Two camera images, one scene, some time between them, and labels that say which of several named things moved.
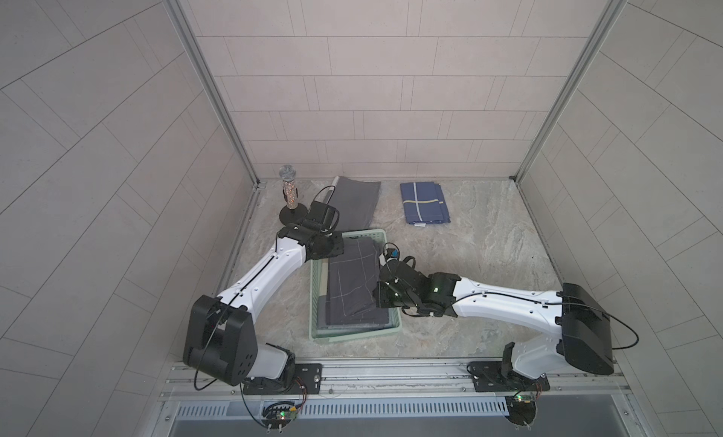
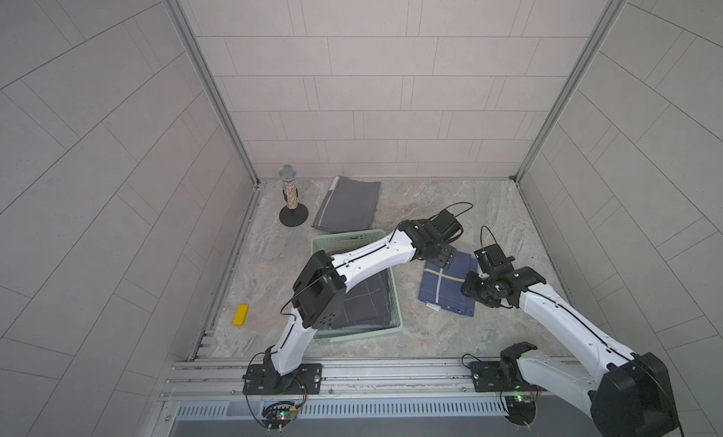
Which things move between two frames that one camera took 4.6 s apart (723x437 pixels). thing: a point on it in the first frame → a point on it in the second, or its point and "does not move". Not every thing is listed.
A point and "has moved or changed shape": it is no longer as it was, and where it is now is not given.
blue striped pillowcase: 425,202 has moved or changed shape
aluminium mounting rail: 383,380 does not move
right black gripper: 380,294 → 467,288
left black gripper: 337,245 → 443,254
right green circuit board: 521,410 does not move
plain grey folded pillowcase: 355,201 does not move
